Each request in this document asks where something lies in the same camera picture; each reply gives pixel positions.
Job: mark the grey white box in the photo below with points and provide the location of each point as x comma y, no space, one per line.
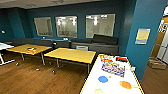
81,48

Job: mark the yellow wooden table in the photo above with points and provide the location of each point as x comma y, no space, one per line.
20,49
71,55

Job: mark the interior glass window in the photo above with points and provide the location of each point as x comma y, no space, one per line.
66,26
43,26
100,26

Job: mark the blue disc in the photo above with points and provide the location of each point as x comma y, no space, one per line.
103,79

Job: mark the red black box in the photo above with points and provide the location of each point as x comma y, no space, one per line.
121,59

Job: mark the yellow white air hockey table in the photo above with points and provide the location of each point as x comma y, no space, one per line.
113,85

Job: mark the dark low sofa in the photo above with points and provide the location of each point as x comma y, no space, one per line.
36,42

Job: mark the small orange item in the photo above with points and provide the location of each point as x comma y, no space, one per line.
31,50

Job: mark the orange disc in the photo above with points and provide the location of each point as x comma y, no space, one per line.
125,84

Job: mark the cardboard box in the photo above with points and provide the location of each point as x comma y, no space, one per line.
156,64

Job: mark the light wooden door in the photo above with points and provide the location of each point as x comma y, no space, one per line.
158,40

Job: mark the small white table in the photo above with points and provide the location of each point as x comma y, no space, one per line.
5,46

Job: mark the yellow framed wall sign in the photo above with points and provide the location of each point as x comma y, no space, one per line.
142,36

